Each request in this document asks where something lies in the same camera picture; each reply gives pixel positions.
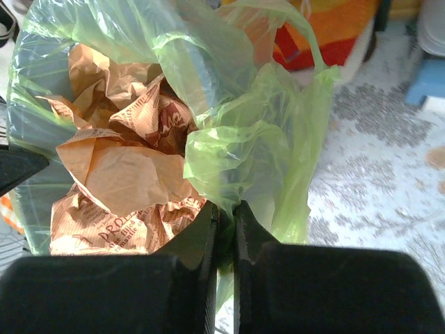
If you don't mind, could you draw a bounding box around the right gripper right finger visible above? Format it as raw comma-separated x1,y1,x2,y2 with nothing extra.
234,202,444,333

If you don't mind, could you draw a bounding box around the orange checked towel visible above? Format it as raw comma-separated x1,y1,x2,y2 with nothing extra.
1,193,24,235

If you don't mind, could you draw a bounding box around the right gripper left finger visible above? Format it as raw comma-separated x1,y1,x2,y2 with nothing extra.
1,202,218,333

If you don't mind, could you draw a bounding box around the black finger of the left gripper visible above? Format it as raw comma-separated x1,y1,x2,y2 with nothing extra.
0,144,49,196

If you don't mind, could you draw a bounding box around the white sneakers pair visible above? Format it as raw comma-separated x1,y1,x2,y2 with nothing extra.
416,0,444,57

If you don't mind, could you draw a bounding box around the blue lint roller mop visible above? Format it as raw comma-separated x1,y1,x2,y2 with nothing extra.
405,56,444,106

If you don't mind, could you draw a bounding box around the crumpled brown paper trash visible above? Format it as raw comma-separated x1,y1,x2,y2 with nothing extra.
46,45,205,255

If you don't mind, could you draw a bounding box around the green plastic trash bag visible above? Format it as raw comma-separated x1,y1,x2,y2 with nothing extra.
6,0,341,314

